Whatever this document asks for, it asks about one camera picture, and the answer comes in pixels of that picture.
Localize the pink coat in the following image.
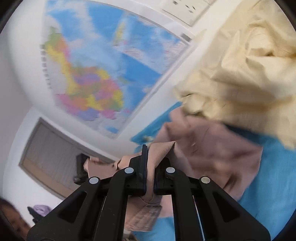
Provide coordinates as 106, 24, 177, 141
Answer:
83, 107, 265, 233

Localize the purple clothes pile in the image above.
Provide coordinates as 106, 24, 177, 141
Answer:
27, 205, 52, 224

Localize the grey door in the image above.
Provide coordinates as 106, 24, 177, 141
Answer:
19, 118, 112, 198

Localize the blue floral bed sheet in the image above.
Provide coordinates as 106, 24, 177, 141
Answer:
130, 102, 295, 240

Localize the person's head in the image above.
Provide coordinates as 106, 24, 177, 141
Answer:
1, 198, 31, 240

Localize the beige garment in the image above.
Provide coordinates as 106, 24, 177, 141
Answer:
175, 1, 295, 149

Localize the colourful wall map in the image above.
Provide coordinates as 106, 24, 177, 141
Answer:
41, 1, 189, 138

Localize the white wall socket panel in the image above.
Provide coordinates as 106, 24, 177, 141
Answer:
162, 0, 215, 27

